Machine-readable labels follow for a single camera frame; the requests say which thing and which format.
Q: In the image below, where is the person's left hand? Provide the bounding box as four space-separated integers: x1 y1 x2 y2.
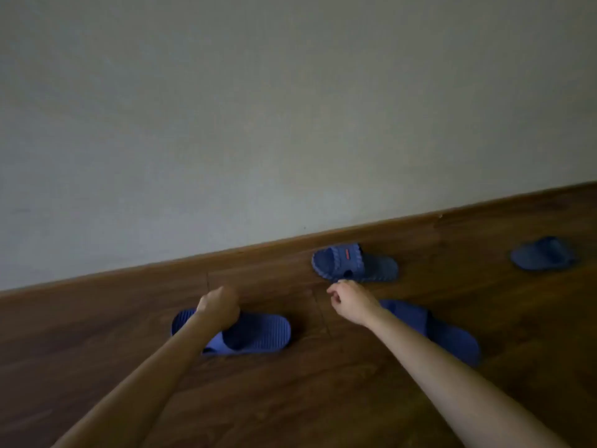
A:
195 286 241 332

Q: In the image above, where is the person's right hand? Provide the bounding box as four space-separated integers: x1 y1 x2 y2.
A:
326 280 384 328

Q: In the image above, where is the person's right forearm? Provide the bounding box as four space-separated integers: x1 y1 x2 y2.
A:
364 308 572 448

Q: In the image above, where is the person's left forearm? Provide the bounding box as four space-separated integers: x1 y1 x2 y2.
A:
50 312 224 448

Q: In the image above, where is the blue slipper with red label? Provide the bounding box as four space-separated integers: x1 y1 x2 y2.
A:
312 243 399 282

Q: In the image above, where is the blue ribbed slipper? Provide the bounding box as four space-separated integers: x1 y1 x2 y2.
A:
171 309 292 356
510 236 577 271
379 299 482 367

